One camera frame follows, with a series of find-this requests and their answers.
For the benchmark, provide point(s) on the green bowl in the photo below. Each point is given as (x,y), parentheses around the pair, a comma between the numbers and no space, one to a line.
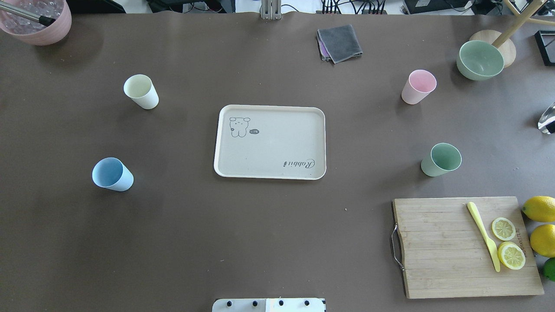
(479,60)

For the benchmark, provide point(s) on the aluminium frame post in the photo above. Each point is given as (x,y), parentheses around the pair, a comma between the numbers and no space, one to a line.
(271,10)

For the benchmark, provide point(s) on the green lime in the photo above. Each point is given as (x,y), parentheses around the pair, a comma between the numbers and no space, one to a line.
(549,269)

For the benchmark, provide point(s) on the yellow plastic knife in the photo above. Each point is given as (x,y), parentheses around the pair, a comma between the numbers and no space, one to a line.
(490,244)

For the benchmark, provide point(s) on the lemon half outer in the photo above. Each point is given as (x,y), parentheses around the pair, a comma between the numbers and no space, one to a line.
(511,255)

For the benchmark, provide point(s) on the wooden cutting board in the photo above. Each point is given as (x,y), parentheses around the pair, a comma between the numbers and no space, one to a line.
(445,256)

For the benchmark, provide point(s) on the metal scoop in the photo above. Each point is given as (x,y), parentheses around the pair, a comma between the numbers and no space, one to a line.
(546,122)

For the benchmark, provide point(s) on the lemon half near knife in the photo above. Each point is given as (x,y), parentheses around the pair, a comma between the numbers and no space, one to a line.
(503,229)

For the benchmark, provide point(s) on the blue cup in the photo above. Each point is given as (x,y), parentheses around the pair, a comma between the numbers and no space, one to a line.
(110,173)

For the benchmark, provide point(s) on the cream cup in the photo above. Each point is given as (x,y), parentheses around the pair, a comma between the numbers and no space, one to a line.
(141,89)

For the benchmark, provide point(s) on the metal pestle in bowl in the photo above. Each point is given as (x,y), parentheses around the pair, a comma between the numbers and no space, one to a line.
(16,10)

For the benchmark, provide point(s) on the grey folded cloth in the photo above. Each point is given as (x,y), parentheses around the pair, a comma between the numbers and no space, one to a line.
(338,44)

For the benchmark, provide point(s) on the whole lemon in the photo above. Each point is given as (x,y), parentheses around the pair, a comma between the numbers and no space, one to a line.
(542,240)
(540,208)

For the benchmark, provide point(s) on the wooden cup stand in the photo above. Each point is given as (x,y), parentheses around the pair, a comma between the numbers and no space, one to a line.
(502,40)

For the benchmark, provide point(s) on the green cup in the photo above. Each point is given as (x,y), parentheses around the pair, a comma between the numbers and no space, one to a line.
(443,158)

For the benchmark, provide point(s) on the pink bowl with ice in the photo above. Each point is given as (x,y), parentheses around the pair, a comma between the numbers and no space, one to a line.
(34,33)

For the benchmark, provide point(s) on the beige rabbit tray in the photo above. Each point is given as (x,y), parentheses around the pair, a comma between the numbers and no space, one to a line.
(271,142)

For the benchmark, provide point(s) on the white pillar base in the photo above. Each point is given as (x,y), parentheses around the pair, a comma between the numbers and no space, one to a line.
(270,305)

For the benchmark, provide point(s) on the pink cup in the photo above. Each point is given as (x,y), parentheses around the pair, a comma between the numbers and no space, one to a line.
(420,83)

